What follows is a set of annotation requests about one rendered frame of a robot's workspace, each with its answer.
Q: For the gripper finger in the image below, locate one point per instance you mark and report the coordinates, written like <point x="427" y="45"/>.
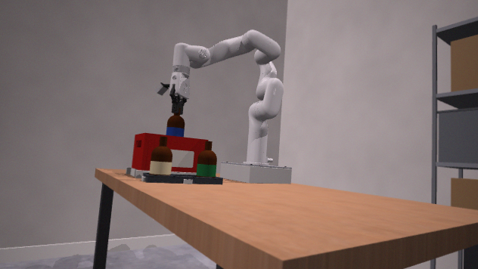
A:
<point x="175" y="100"/>
<point x="181" y="104"/>

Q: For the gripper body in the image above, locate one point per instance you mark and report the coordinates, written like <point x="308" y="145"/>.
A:
<point x="182" y="84"/>

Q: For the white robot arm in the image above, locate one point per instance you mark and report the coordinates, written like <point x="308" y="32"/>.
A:
<point x="186" y="56"/>

